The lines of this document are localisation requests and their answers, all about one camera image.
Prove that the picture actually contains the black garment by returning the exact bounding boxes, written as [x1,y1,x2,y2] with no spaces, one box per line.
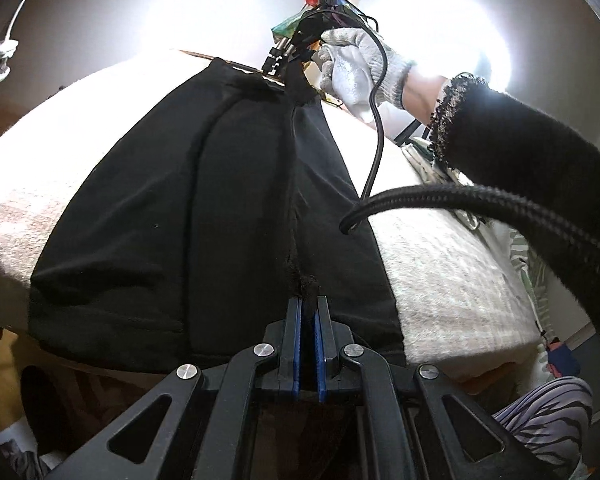
[29,60,405,374]

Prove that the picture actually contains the black sleeved right forearm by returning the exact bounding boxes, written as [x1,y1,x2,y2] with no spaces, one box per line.
[402,66,600,261]

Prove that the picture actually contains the folded white patterned clothes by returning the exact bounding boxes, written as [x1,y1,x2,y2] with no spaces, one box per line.
[402,136,484,231]

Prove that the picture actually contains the white gloved right hand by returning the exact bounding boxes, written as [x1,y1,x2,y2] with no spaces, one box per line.
[313,28,413,122]

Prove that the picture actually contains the pink plaid bed blanket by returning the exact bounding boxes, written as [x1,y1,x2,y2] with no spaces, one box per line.
[0,52,539,381]

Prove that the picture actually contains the green striped pillow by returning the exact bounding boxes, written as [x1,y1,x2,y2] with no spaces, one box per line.
[507,229,554,337]

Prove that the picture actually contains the striped purple trouser leg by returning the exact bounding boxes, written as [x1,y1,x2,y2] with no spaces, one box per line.
[492,376,593,479]

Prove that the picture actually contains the white clip lamp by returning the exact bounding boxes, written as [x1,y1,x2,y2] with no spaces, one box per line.
[0,0,27,83]

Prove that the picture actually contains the thick black braided cable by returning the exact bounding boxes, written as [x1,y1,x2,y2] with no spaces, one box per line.
[338,183,600,361]

